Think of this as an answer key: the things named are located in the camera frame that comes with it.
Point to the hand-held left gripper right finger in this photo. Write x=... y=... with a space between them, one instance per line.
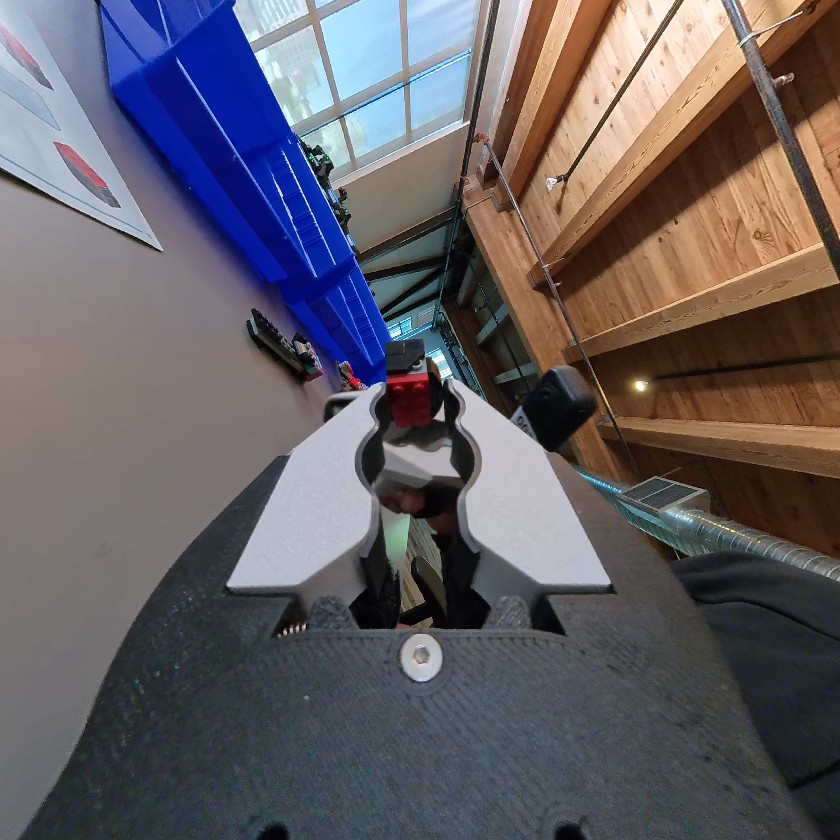
x=538 y=525

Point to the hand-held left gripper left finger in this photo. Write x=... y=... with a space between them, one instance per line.
x=302 y=525

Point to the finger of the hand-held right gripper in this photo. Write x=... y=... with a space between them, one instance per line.
x=420 y=469
x=341 y=403

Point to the red black toy brick build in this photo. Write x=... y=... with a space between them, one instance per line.
x=410 y=397

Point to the blue plastic bin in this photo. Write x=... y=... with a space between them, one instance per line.
x=341 y=315
x=197 y=98

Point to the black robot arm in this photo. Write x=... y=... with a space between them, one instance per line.
x=319 y=161
x=342 y=216

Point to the grey desk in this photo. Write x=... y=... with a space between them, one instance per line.
x=131 y=426

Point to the person's right hand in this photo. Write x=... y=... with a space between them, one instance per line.
x=397 y=505

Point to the long black toy brick assembly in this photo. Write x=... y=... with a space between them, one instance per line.
x=282 y=344

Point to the ceiling spotlight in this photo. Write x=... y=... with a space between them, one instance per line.
x=640 y=385

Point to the ceiling vent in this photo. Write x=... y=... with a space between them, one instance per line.
x=663 y=495

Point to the white ceiling bulb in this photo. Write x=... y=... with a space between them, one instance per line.
x=558 y=180

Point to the person's black jacket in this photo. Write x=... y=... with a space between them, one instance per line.
x=774 y=656

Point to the large window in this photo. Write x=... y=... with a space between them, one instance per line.
x=367 y=65

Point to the instruction booklet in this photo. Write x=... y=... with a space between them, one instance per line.
x=52 y=131

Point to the silver air duct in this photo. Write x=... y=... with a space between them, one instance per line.
x=754 y=543

